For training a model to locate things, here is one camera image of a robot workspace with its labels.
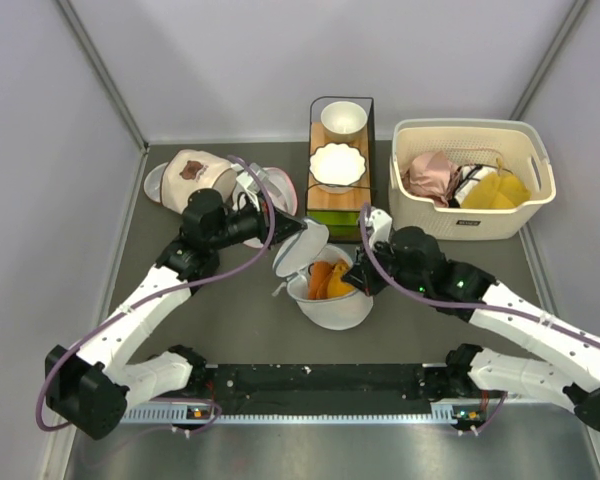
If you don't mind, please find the white scalloped plate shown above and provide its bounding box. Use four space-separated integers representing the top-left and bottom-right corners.
309 143 367 188

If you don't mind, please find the pink garment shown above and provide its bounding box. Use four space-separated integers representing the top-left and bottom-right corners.
401 151 460 208

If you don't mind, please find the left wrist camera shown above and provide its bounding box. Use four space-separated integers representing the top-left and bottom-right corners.
232 163 267 208

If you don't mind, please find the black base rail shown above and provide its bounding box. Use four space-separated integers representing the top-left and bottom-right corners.
205 364 448 400

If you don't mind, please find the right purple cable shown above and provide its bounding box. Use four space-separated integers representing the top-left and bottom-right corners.
358 205 600 436

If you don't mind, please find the pink-trimmed mesh laundry bag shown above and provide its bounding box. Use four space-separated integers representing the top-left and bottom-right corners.
232 167 301 250

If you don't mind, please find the beige bear cap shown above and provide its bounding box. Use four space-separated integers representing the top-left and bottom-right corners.
143 149 237 214

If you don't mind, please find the yellow garment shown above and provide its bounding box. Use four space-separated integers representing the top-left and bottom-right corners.
460 172 531 210

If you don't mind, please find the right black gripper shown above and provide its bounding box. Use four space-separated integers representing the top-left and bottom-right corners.
342 235 428 297

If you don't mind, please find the yellow orange bra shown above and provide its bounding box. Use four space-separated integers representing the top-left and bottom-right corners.
325 260 354 299

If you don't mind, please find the cream plastic laundry basket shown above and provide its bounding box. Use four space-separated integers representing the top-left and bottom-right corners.
388 118 556 241

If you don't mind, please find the white round bowl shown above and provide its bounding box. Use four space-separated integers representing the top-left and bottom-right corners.
320 100 368 142

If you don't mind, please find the slotted cable duct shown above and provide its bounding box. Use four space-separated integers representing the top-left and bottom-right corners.
120 402 486 426

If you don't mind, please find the purple cable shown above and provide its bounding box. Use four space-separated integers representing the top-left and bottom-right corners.
358 205 600 436
35 154 276 436

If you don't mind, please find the black wire wooden rack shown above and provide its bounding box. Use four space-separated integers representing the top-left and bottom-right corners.
305 96 376 214

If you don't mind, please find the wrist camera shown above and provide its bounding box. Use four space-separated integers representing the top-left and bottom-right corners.
232 163 267 208
361 206 393 251

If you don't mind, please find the white mesh laundry bag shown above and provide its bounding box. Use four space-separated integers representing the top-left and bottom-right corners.
272 218 373 331

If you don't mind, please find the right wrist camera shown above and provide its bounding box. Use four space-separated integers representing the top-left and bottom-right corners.
361 206 393 251

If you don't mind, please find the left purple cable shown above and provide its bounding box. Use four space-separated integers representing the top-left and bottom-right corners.
35 154 276 436

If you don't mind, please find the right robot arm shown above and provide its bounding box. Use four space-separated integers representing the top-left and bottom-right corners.
342 227 600 432

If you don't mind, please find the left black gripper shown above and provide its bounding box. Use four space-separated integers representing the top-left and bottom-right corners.
208 189 306 251

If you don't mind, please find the black white striped garment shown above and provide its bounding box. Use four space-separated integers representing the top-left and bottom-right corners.
448 164 497 208

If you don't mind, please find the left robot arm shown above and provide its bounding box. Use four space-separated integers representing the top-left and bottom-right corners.
36 188 307 440

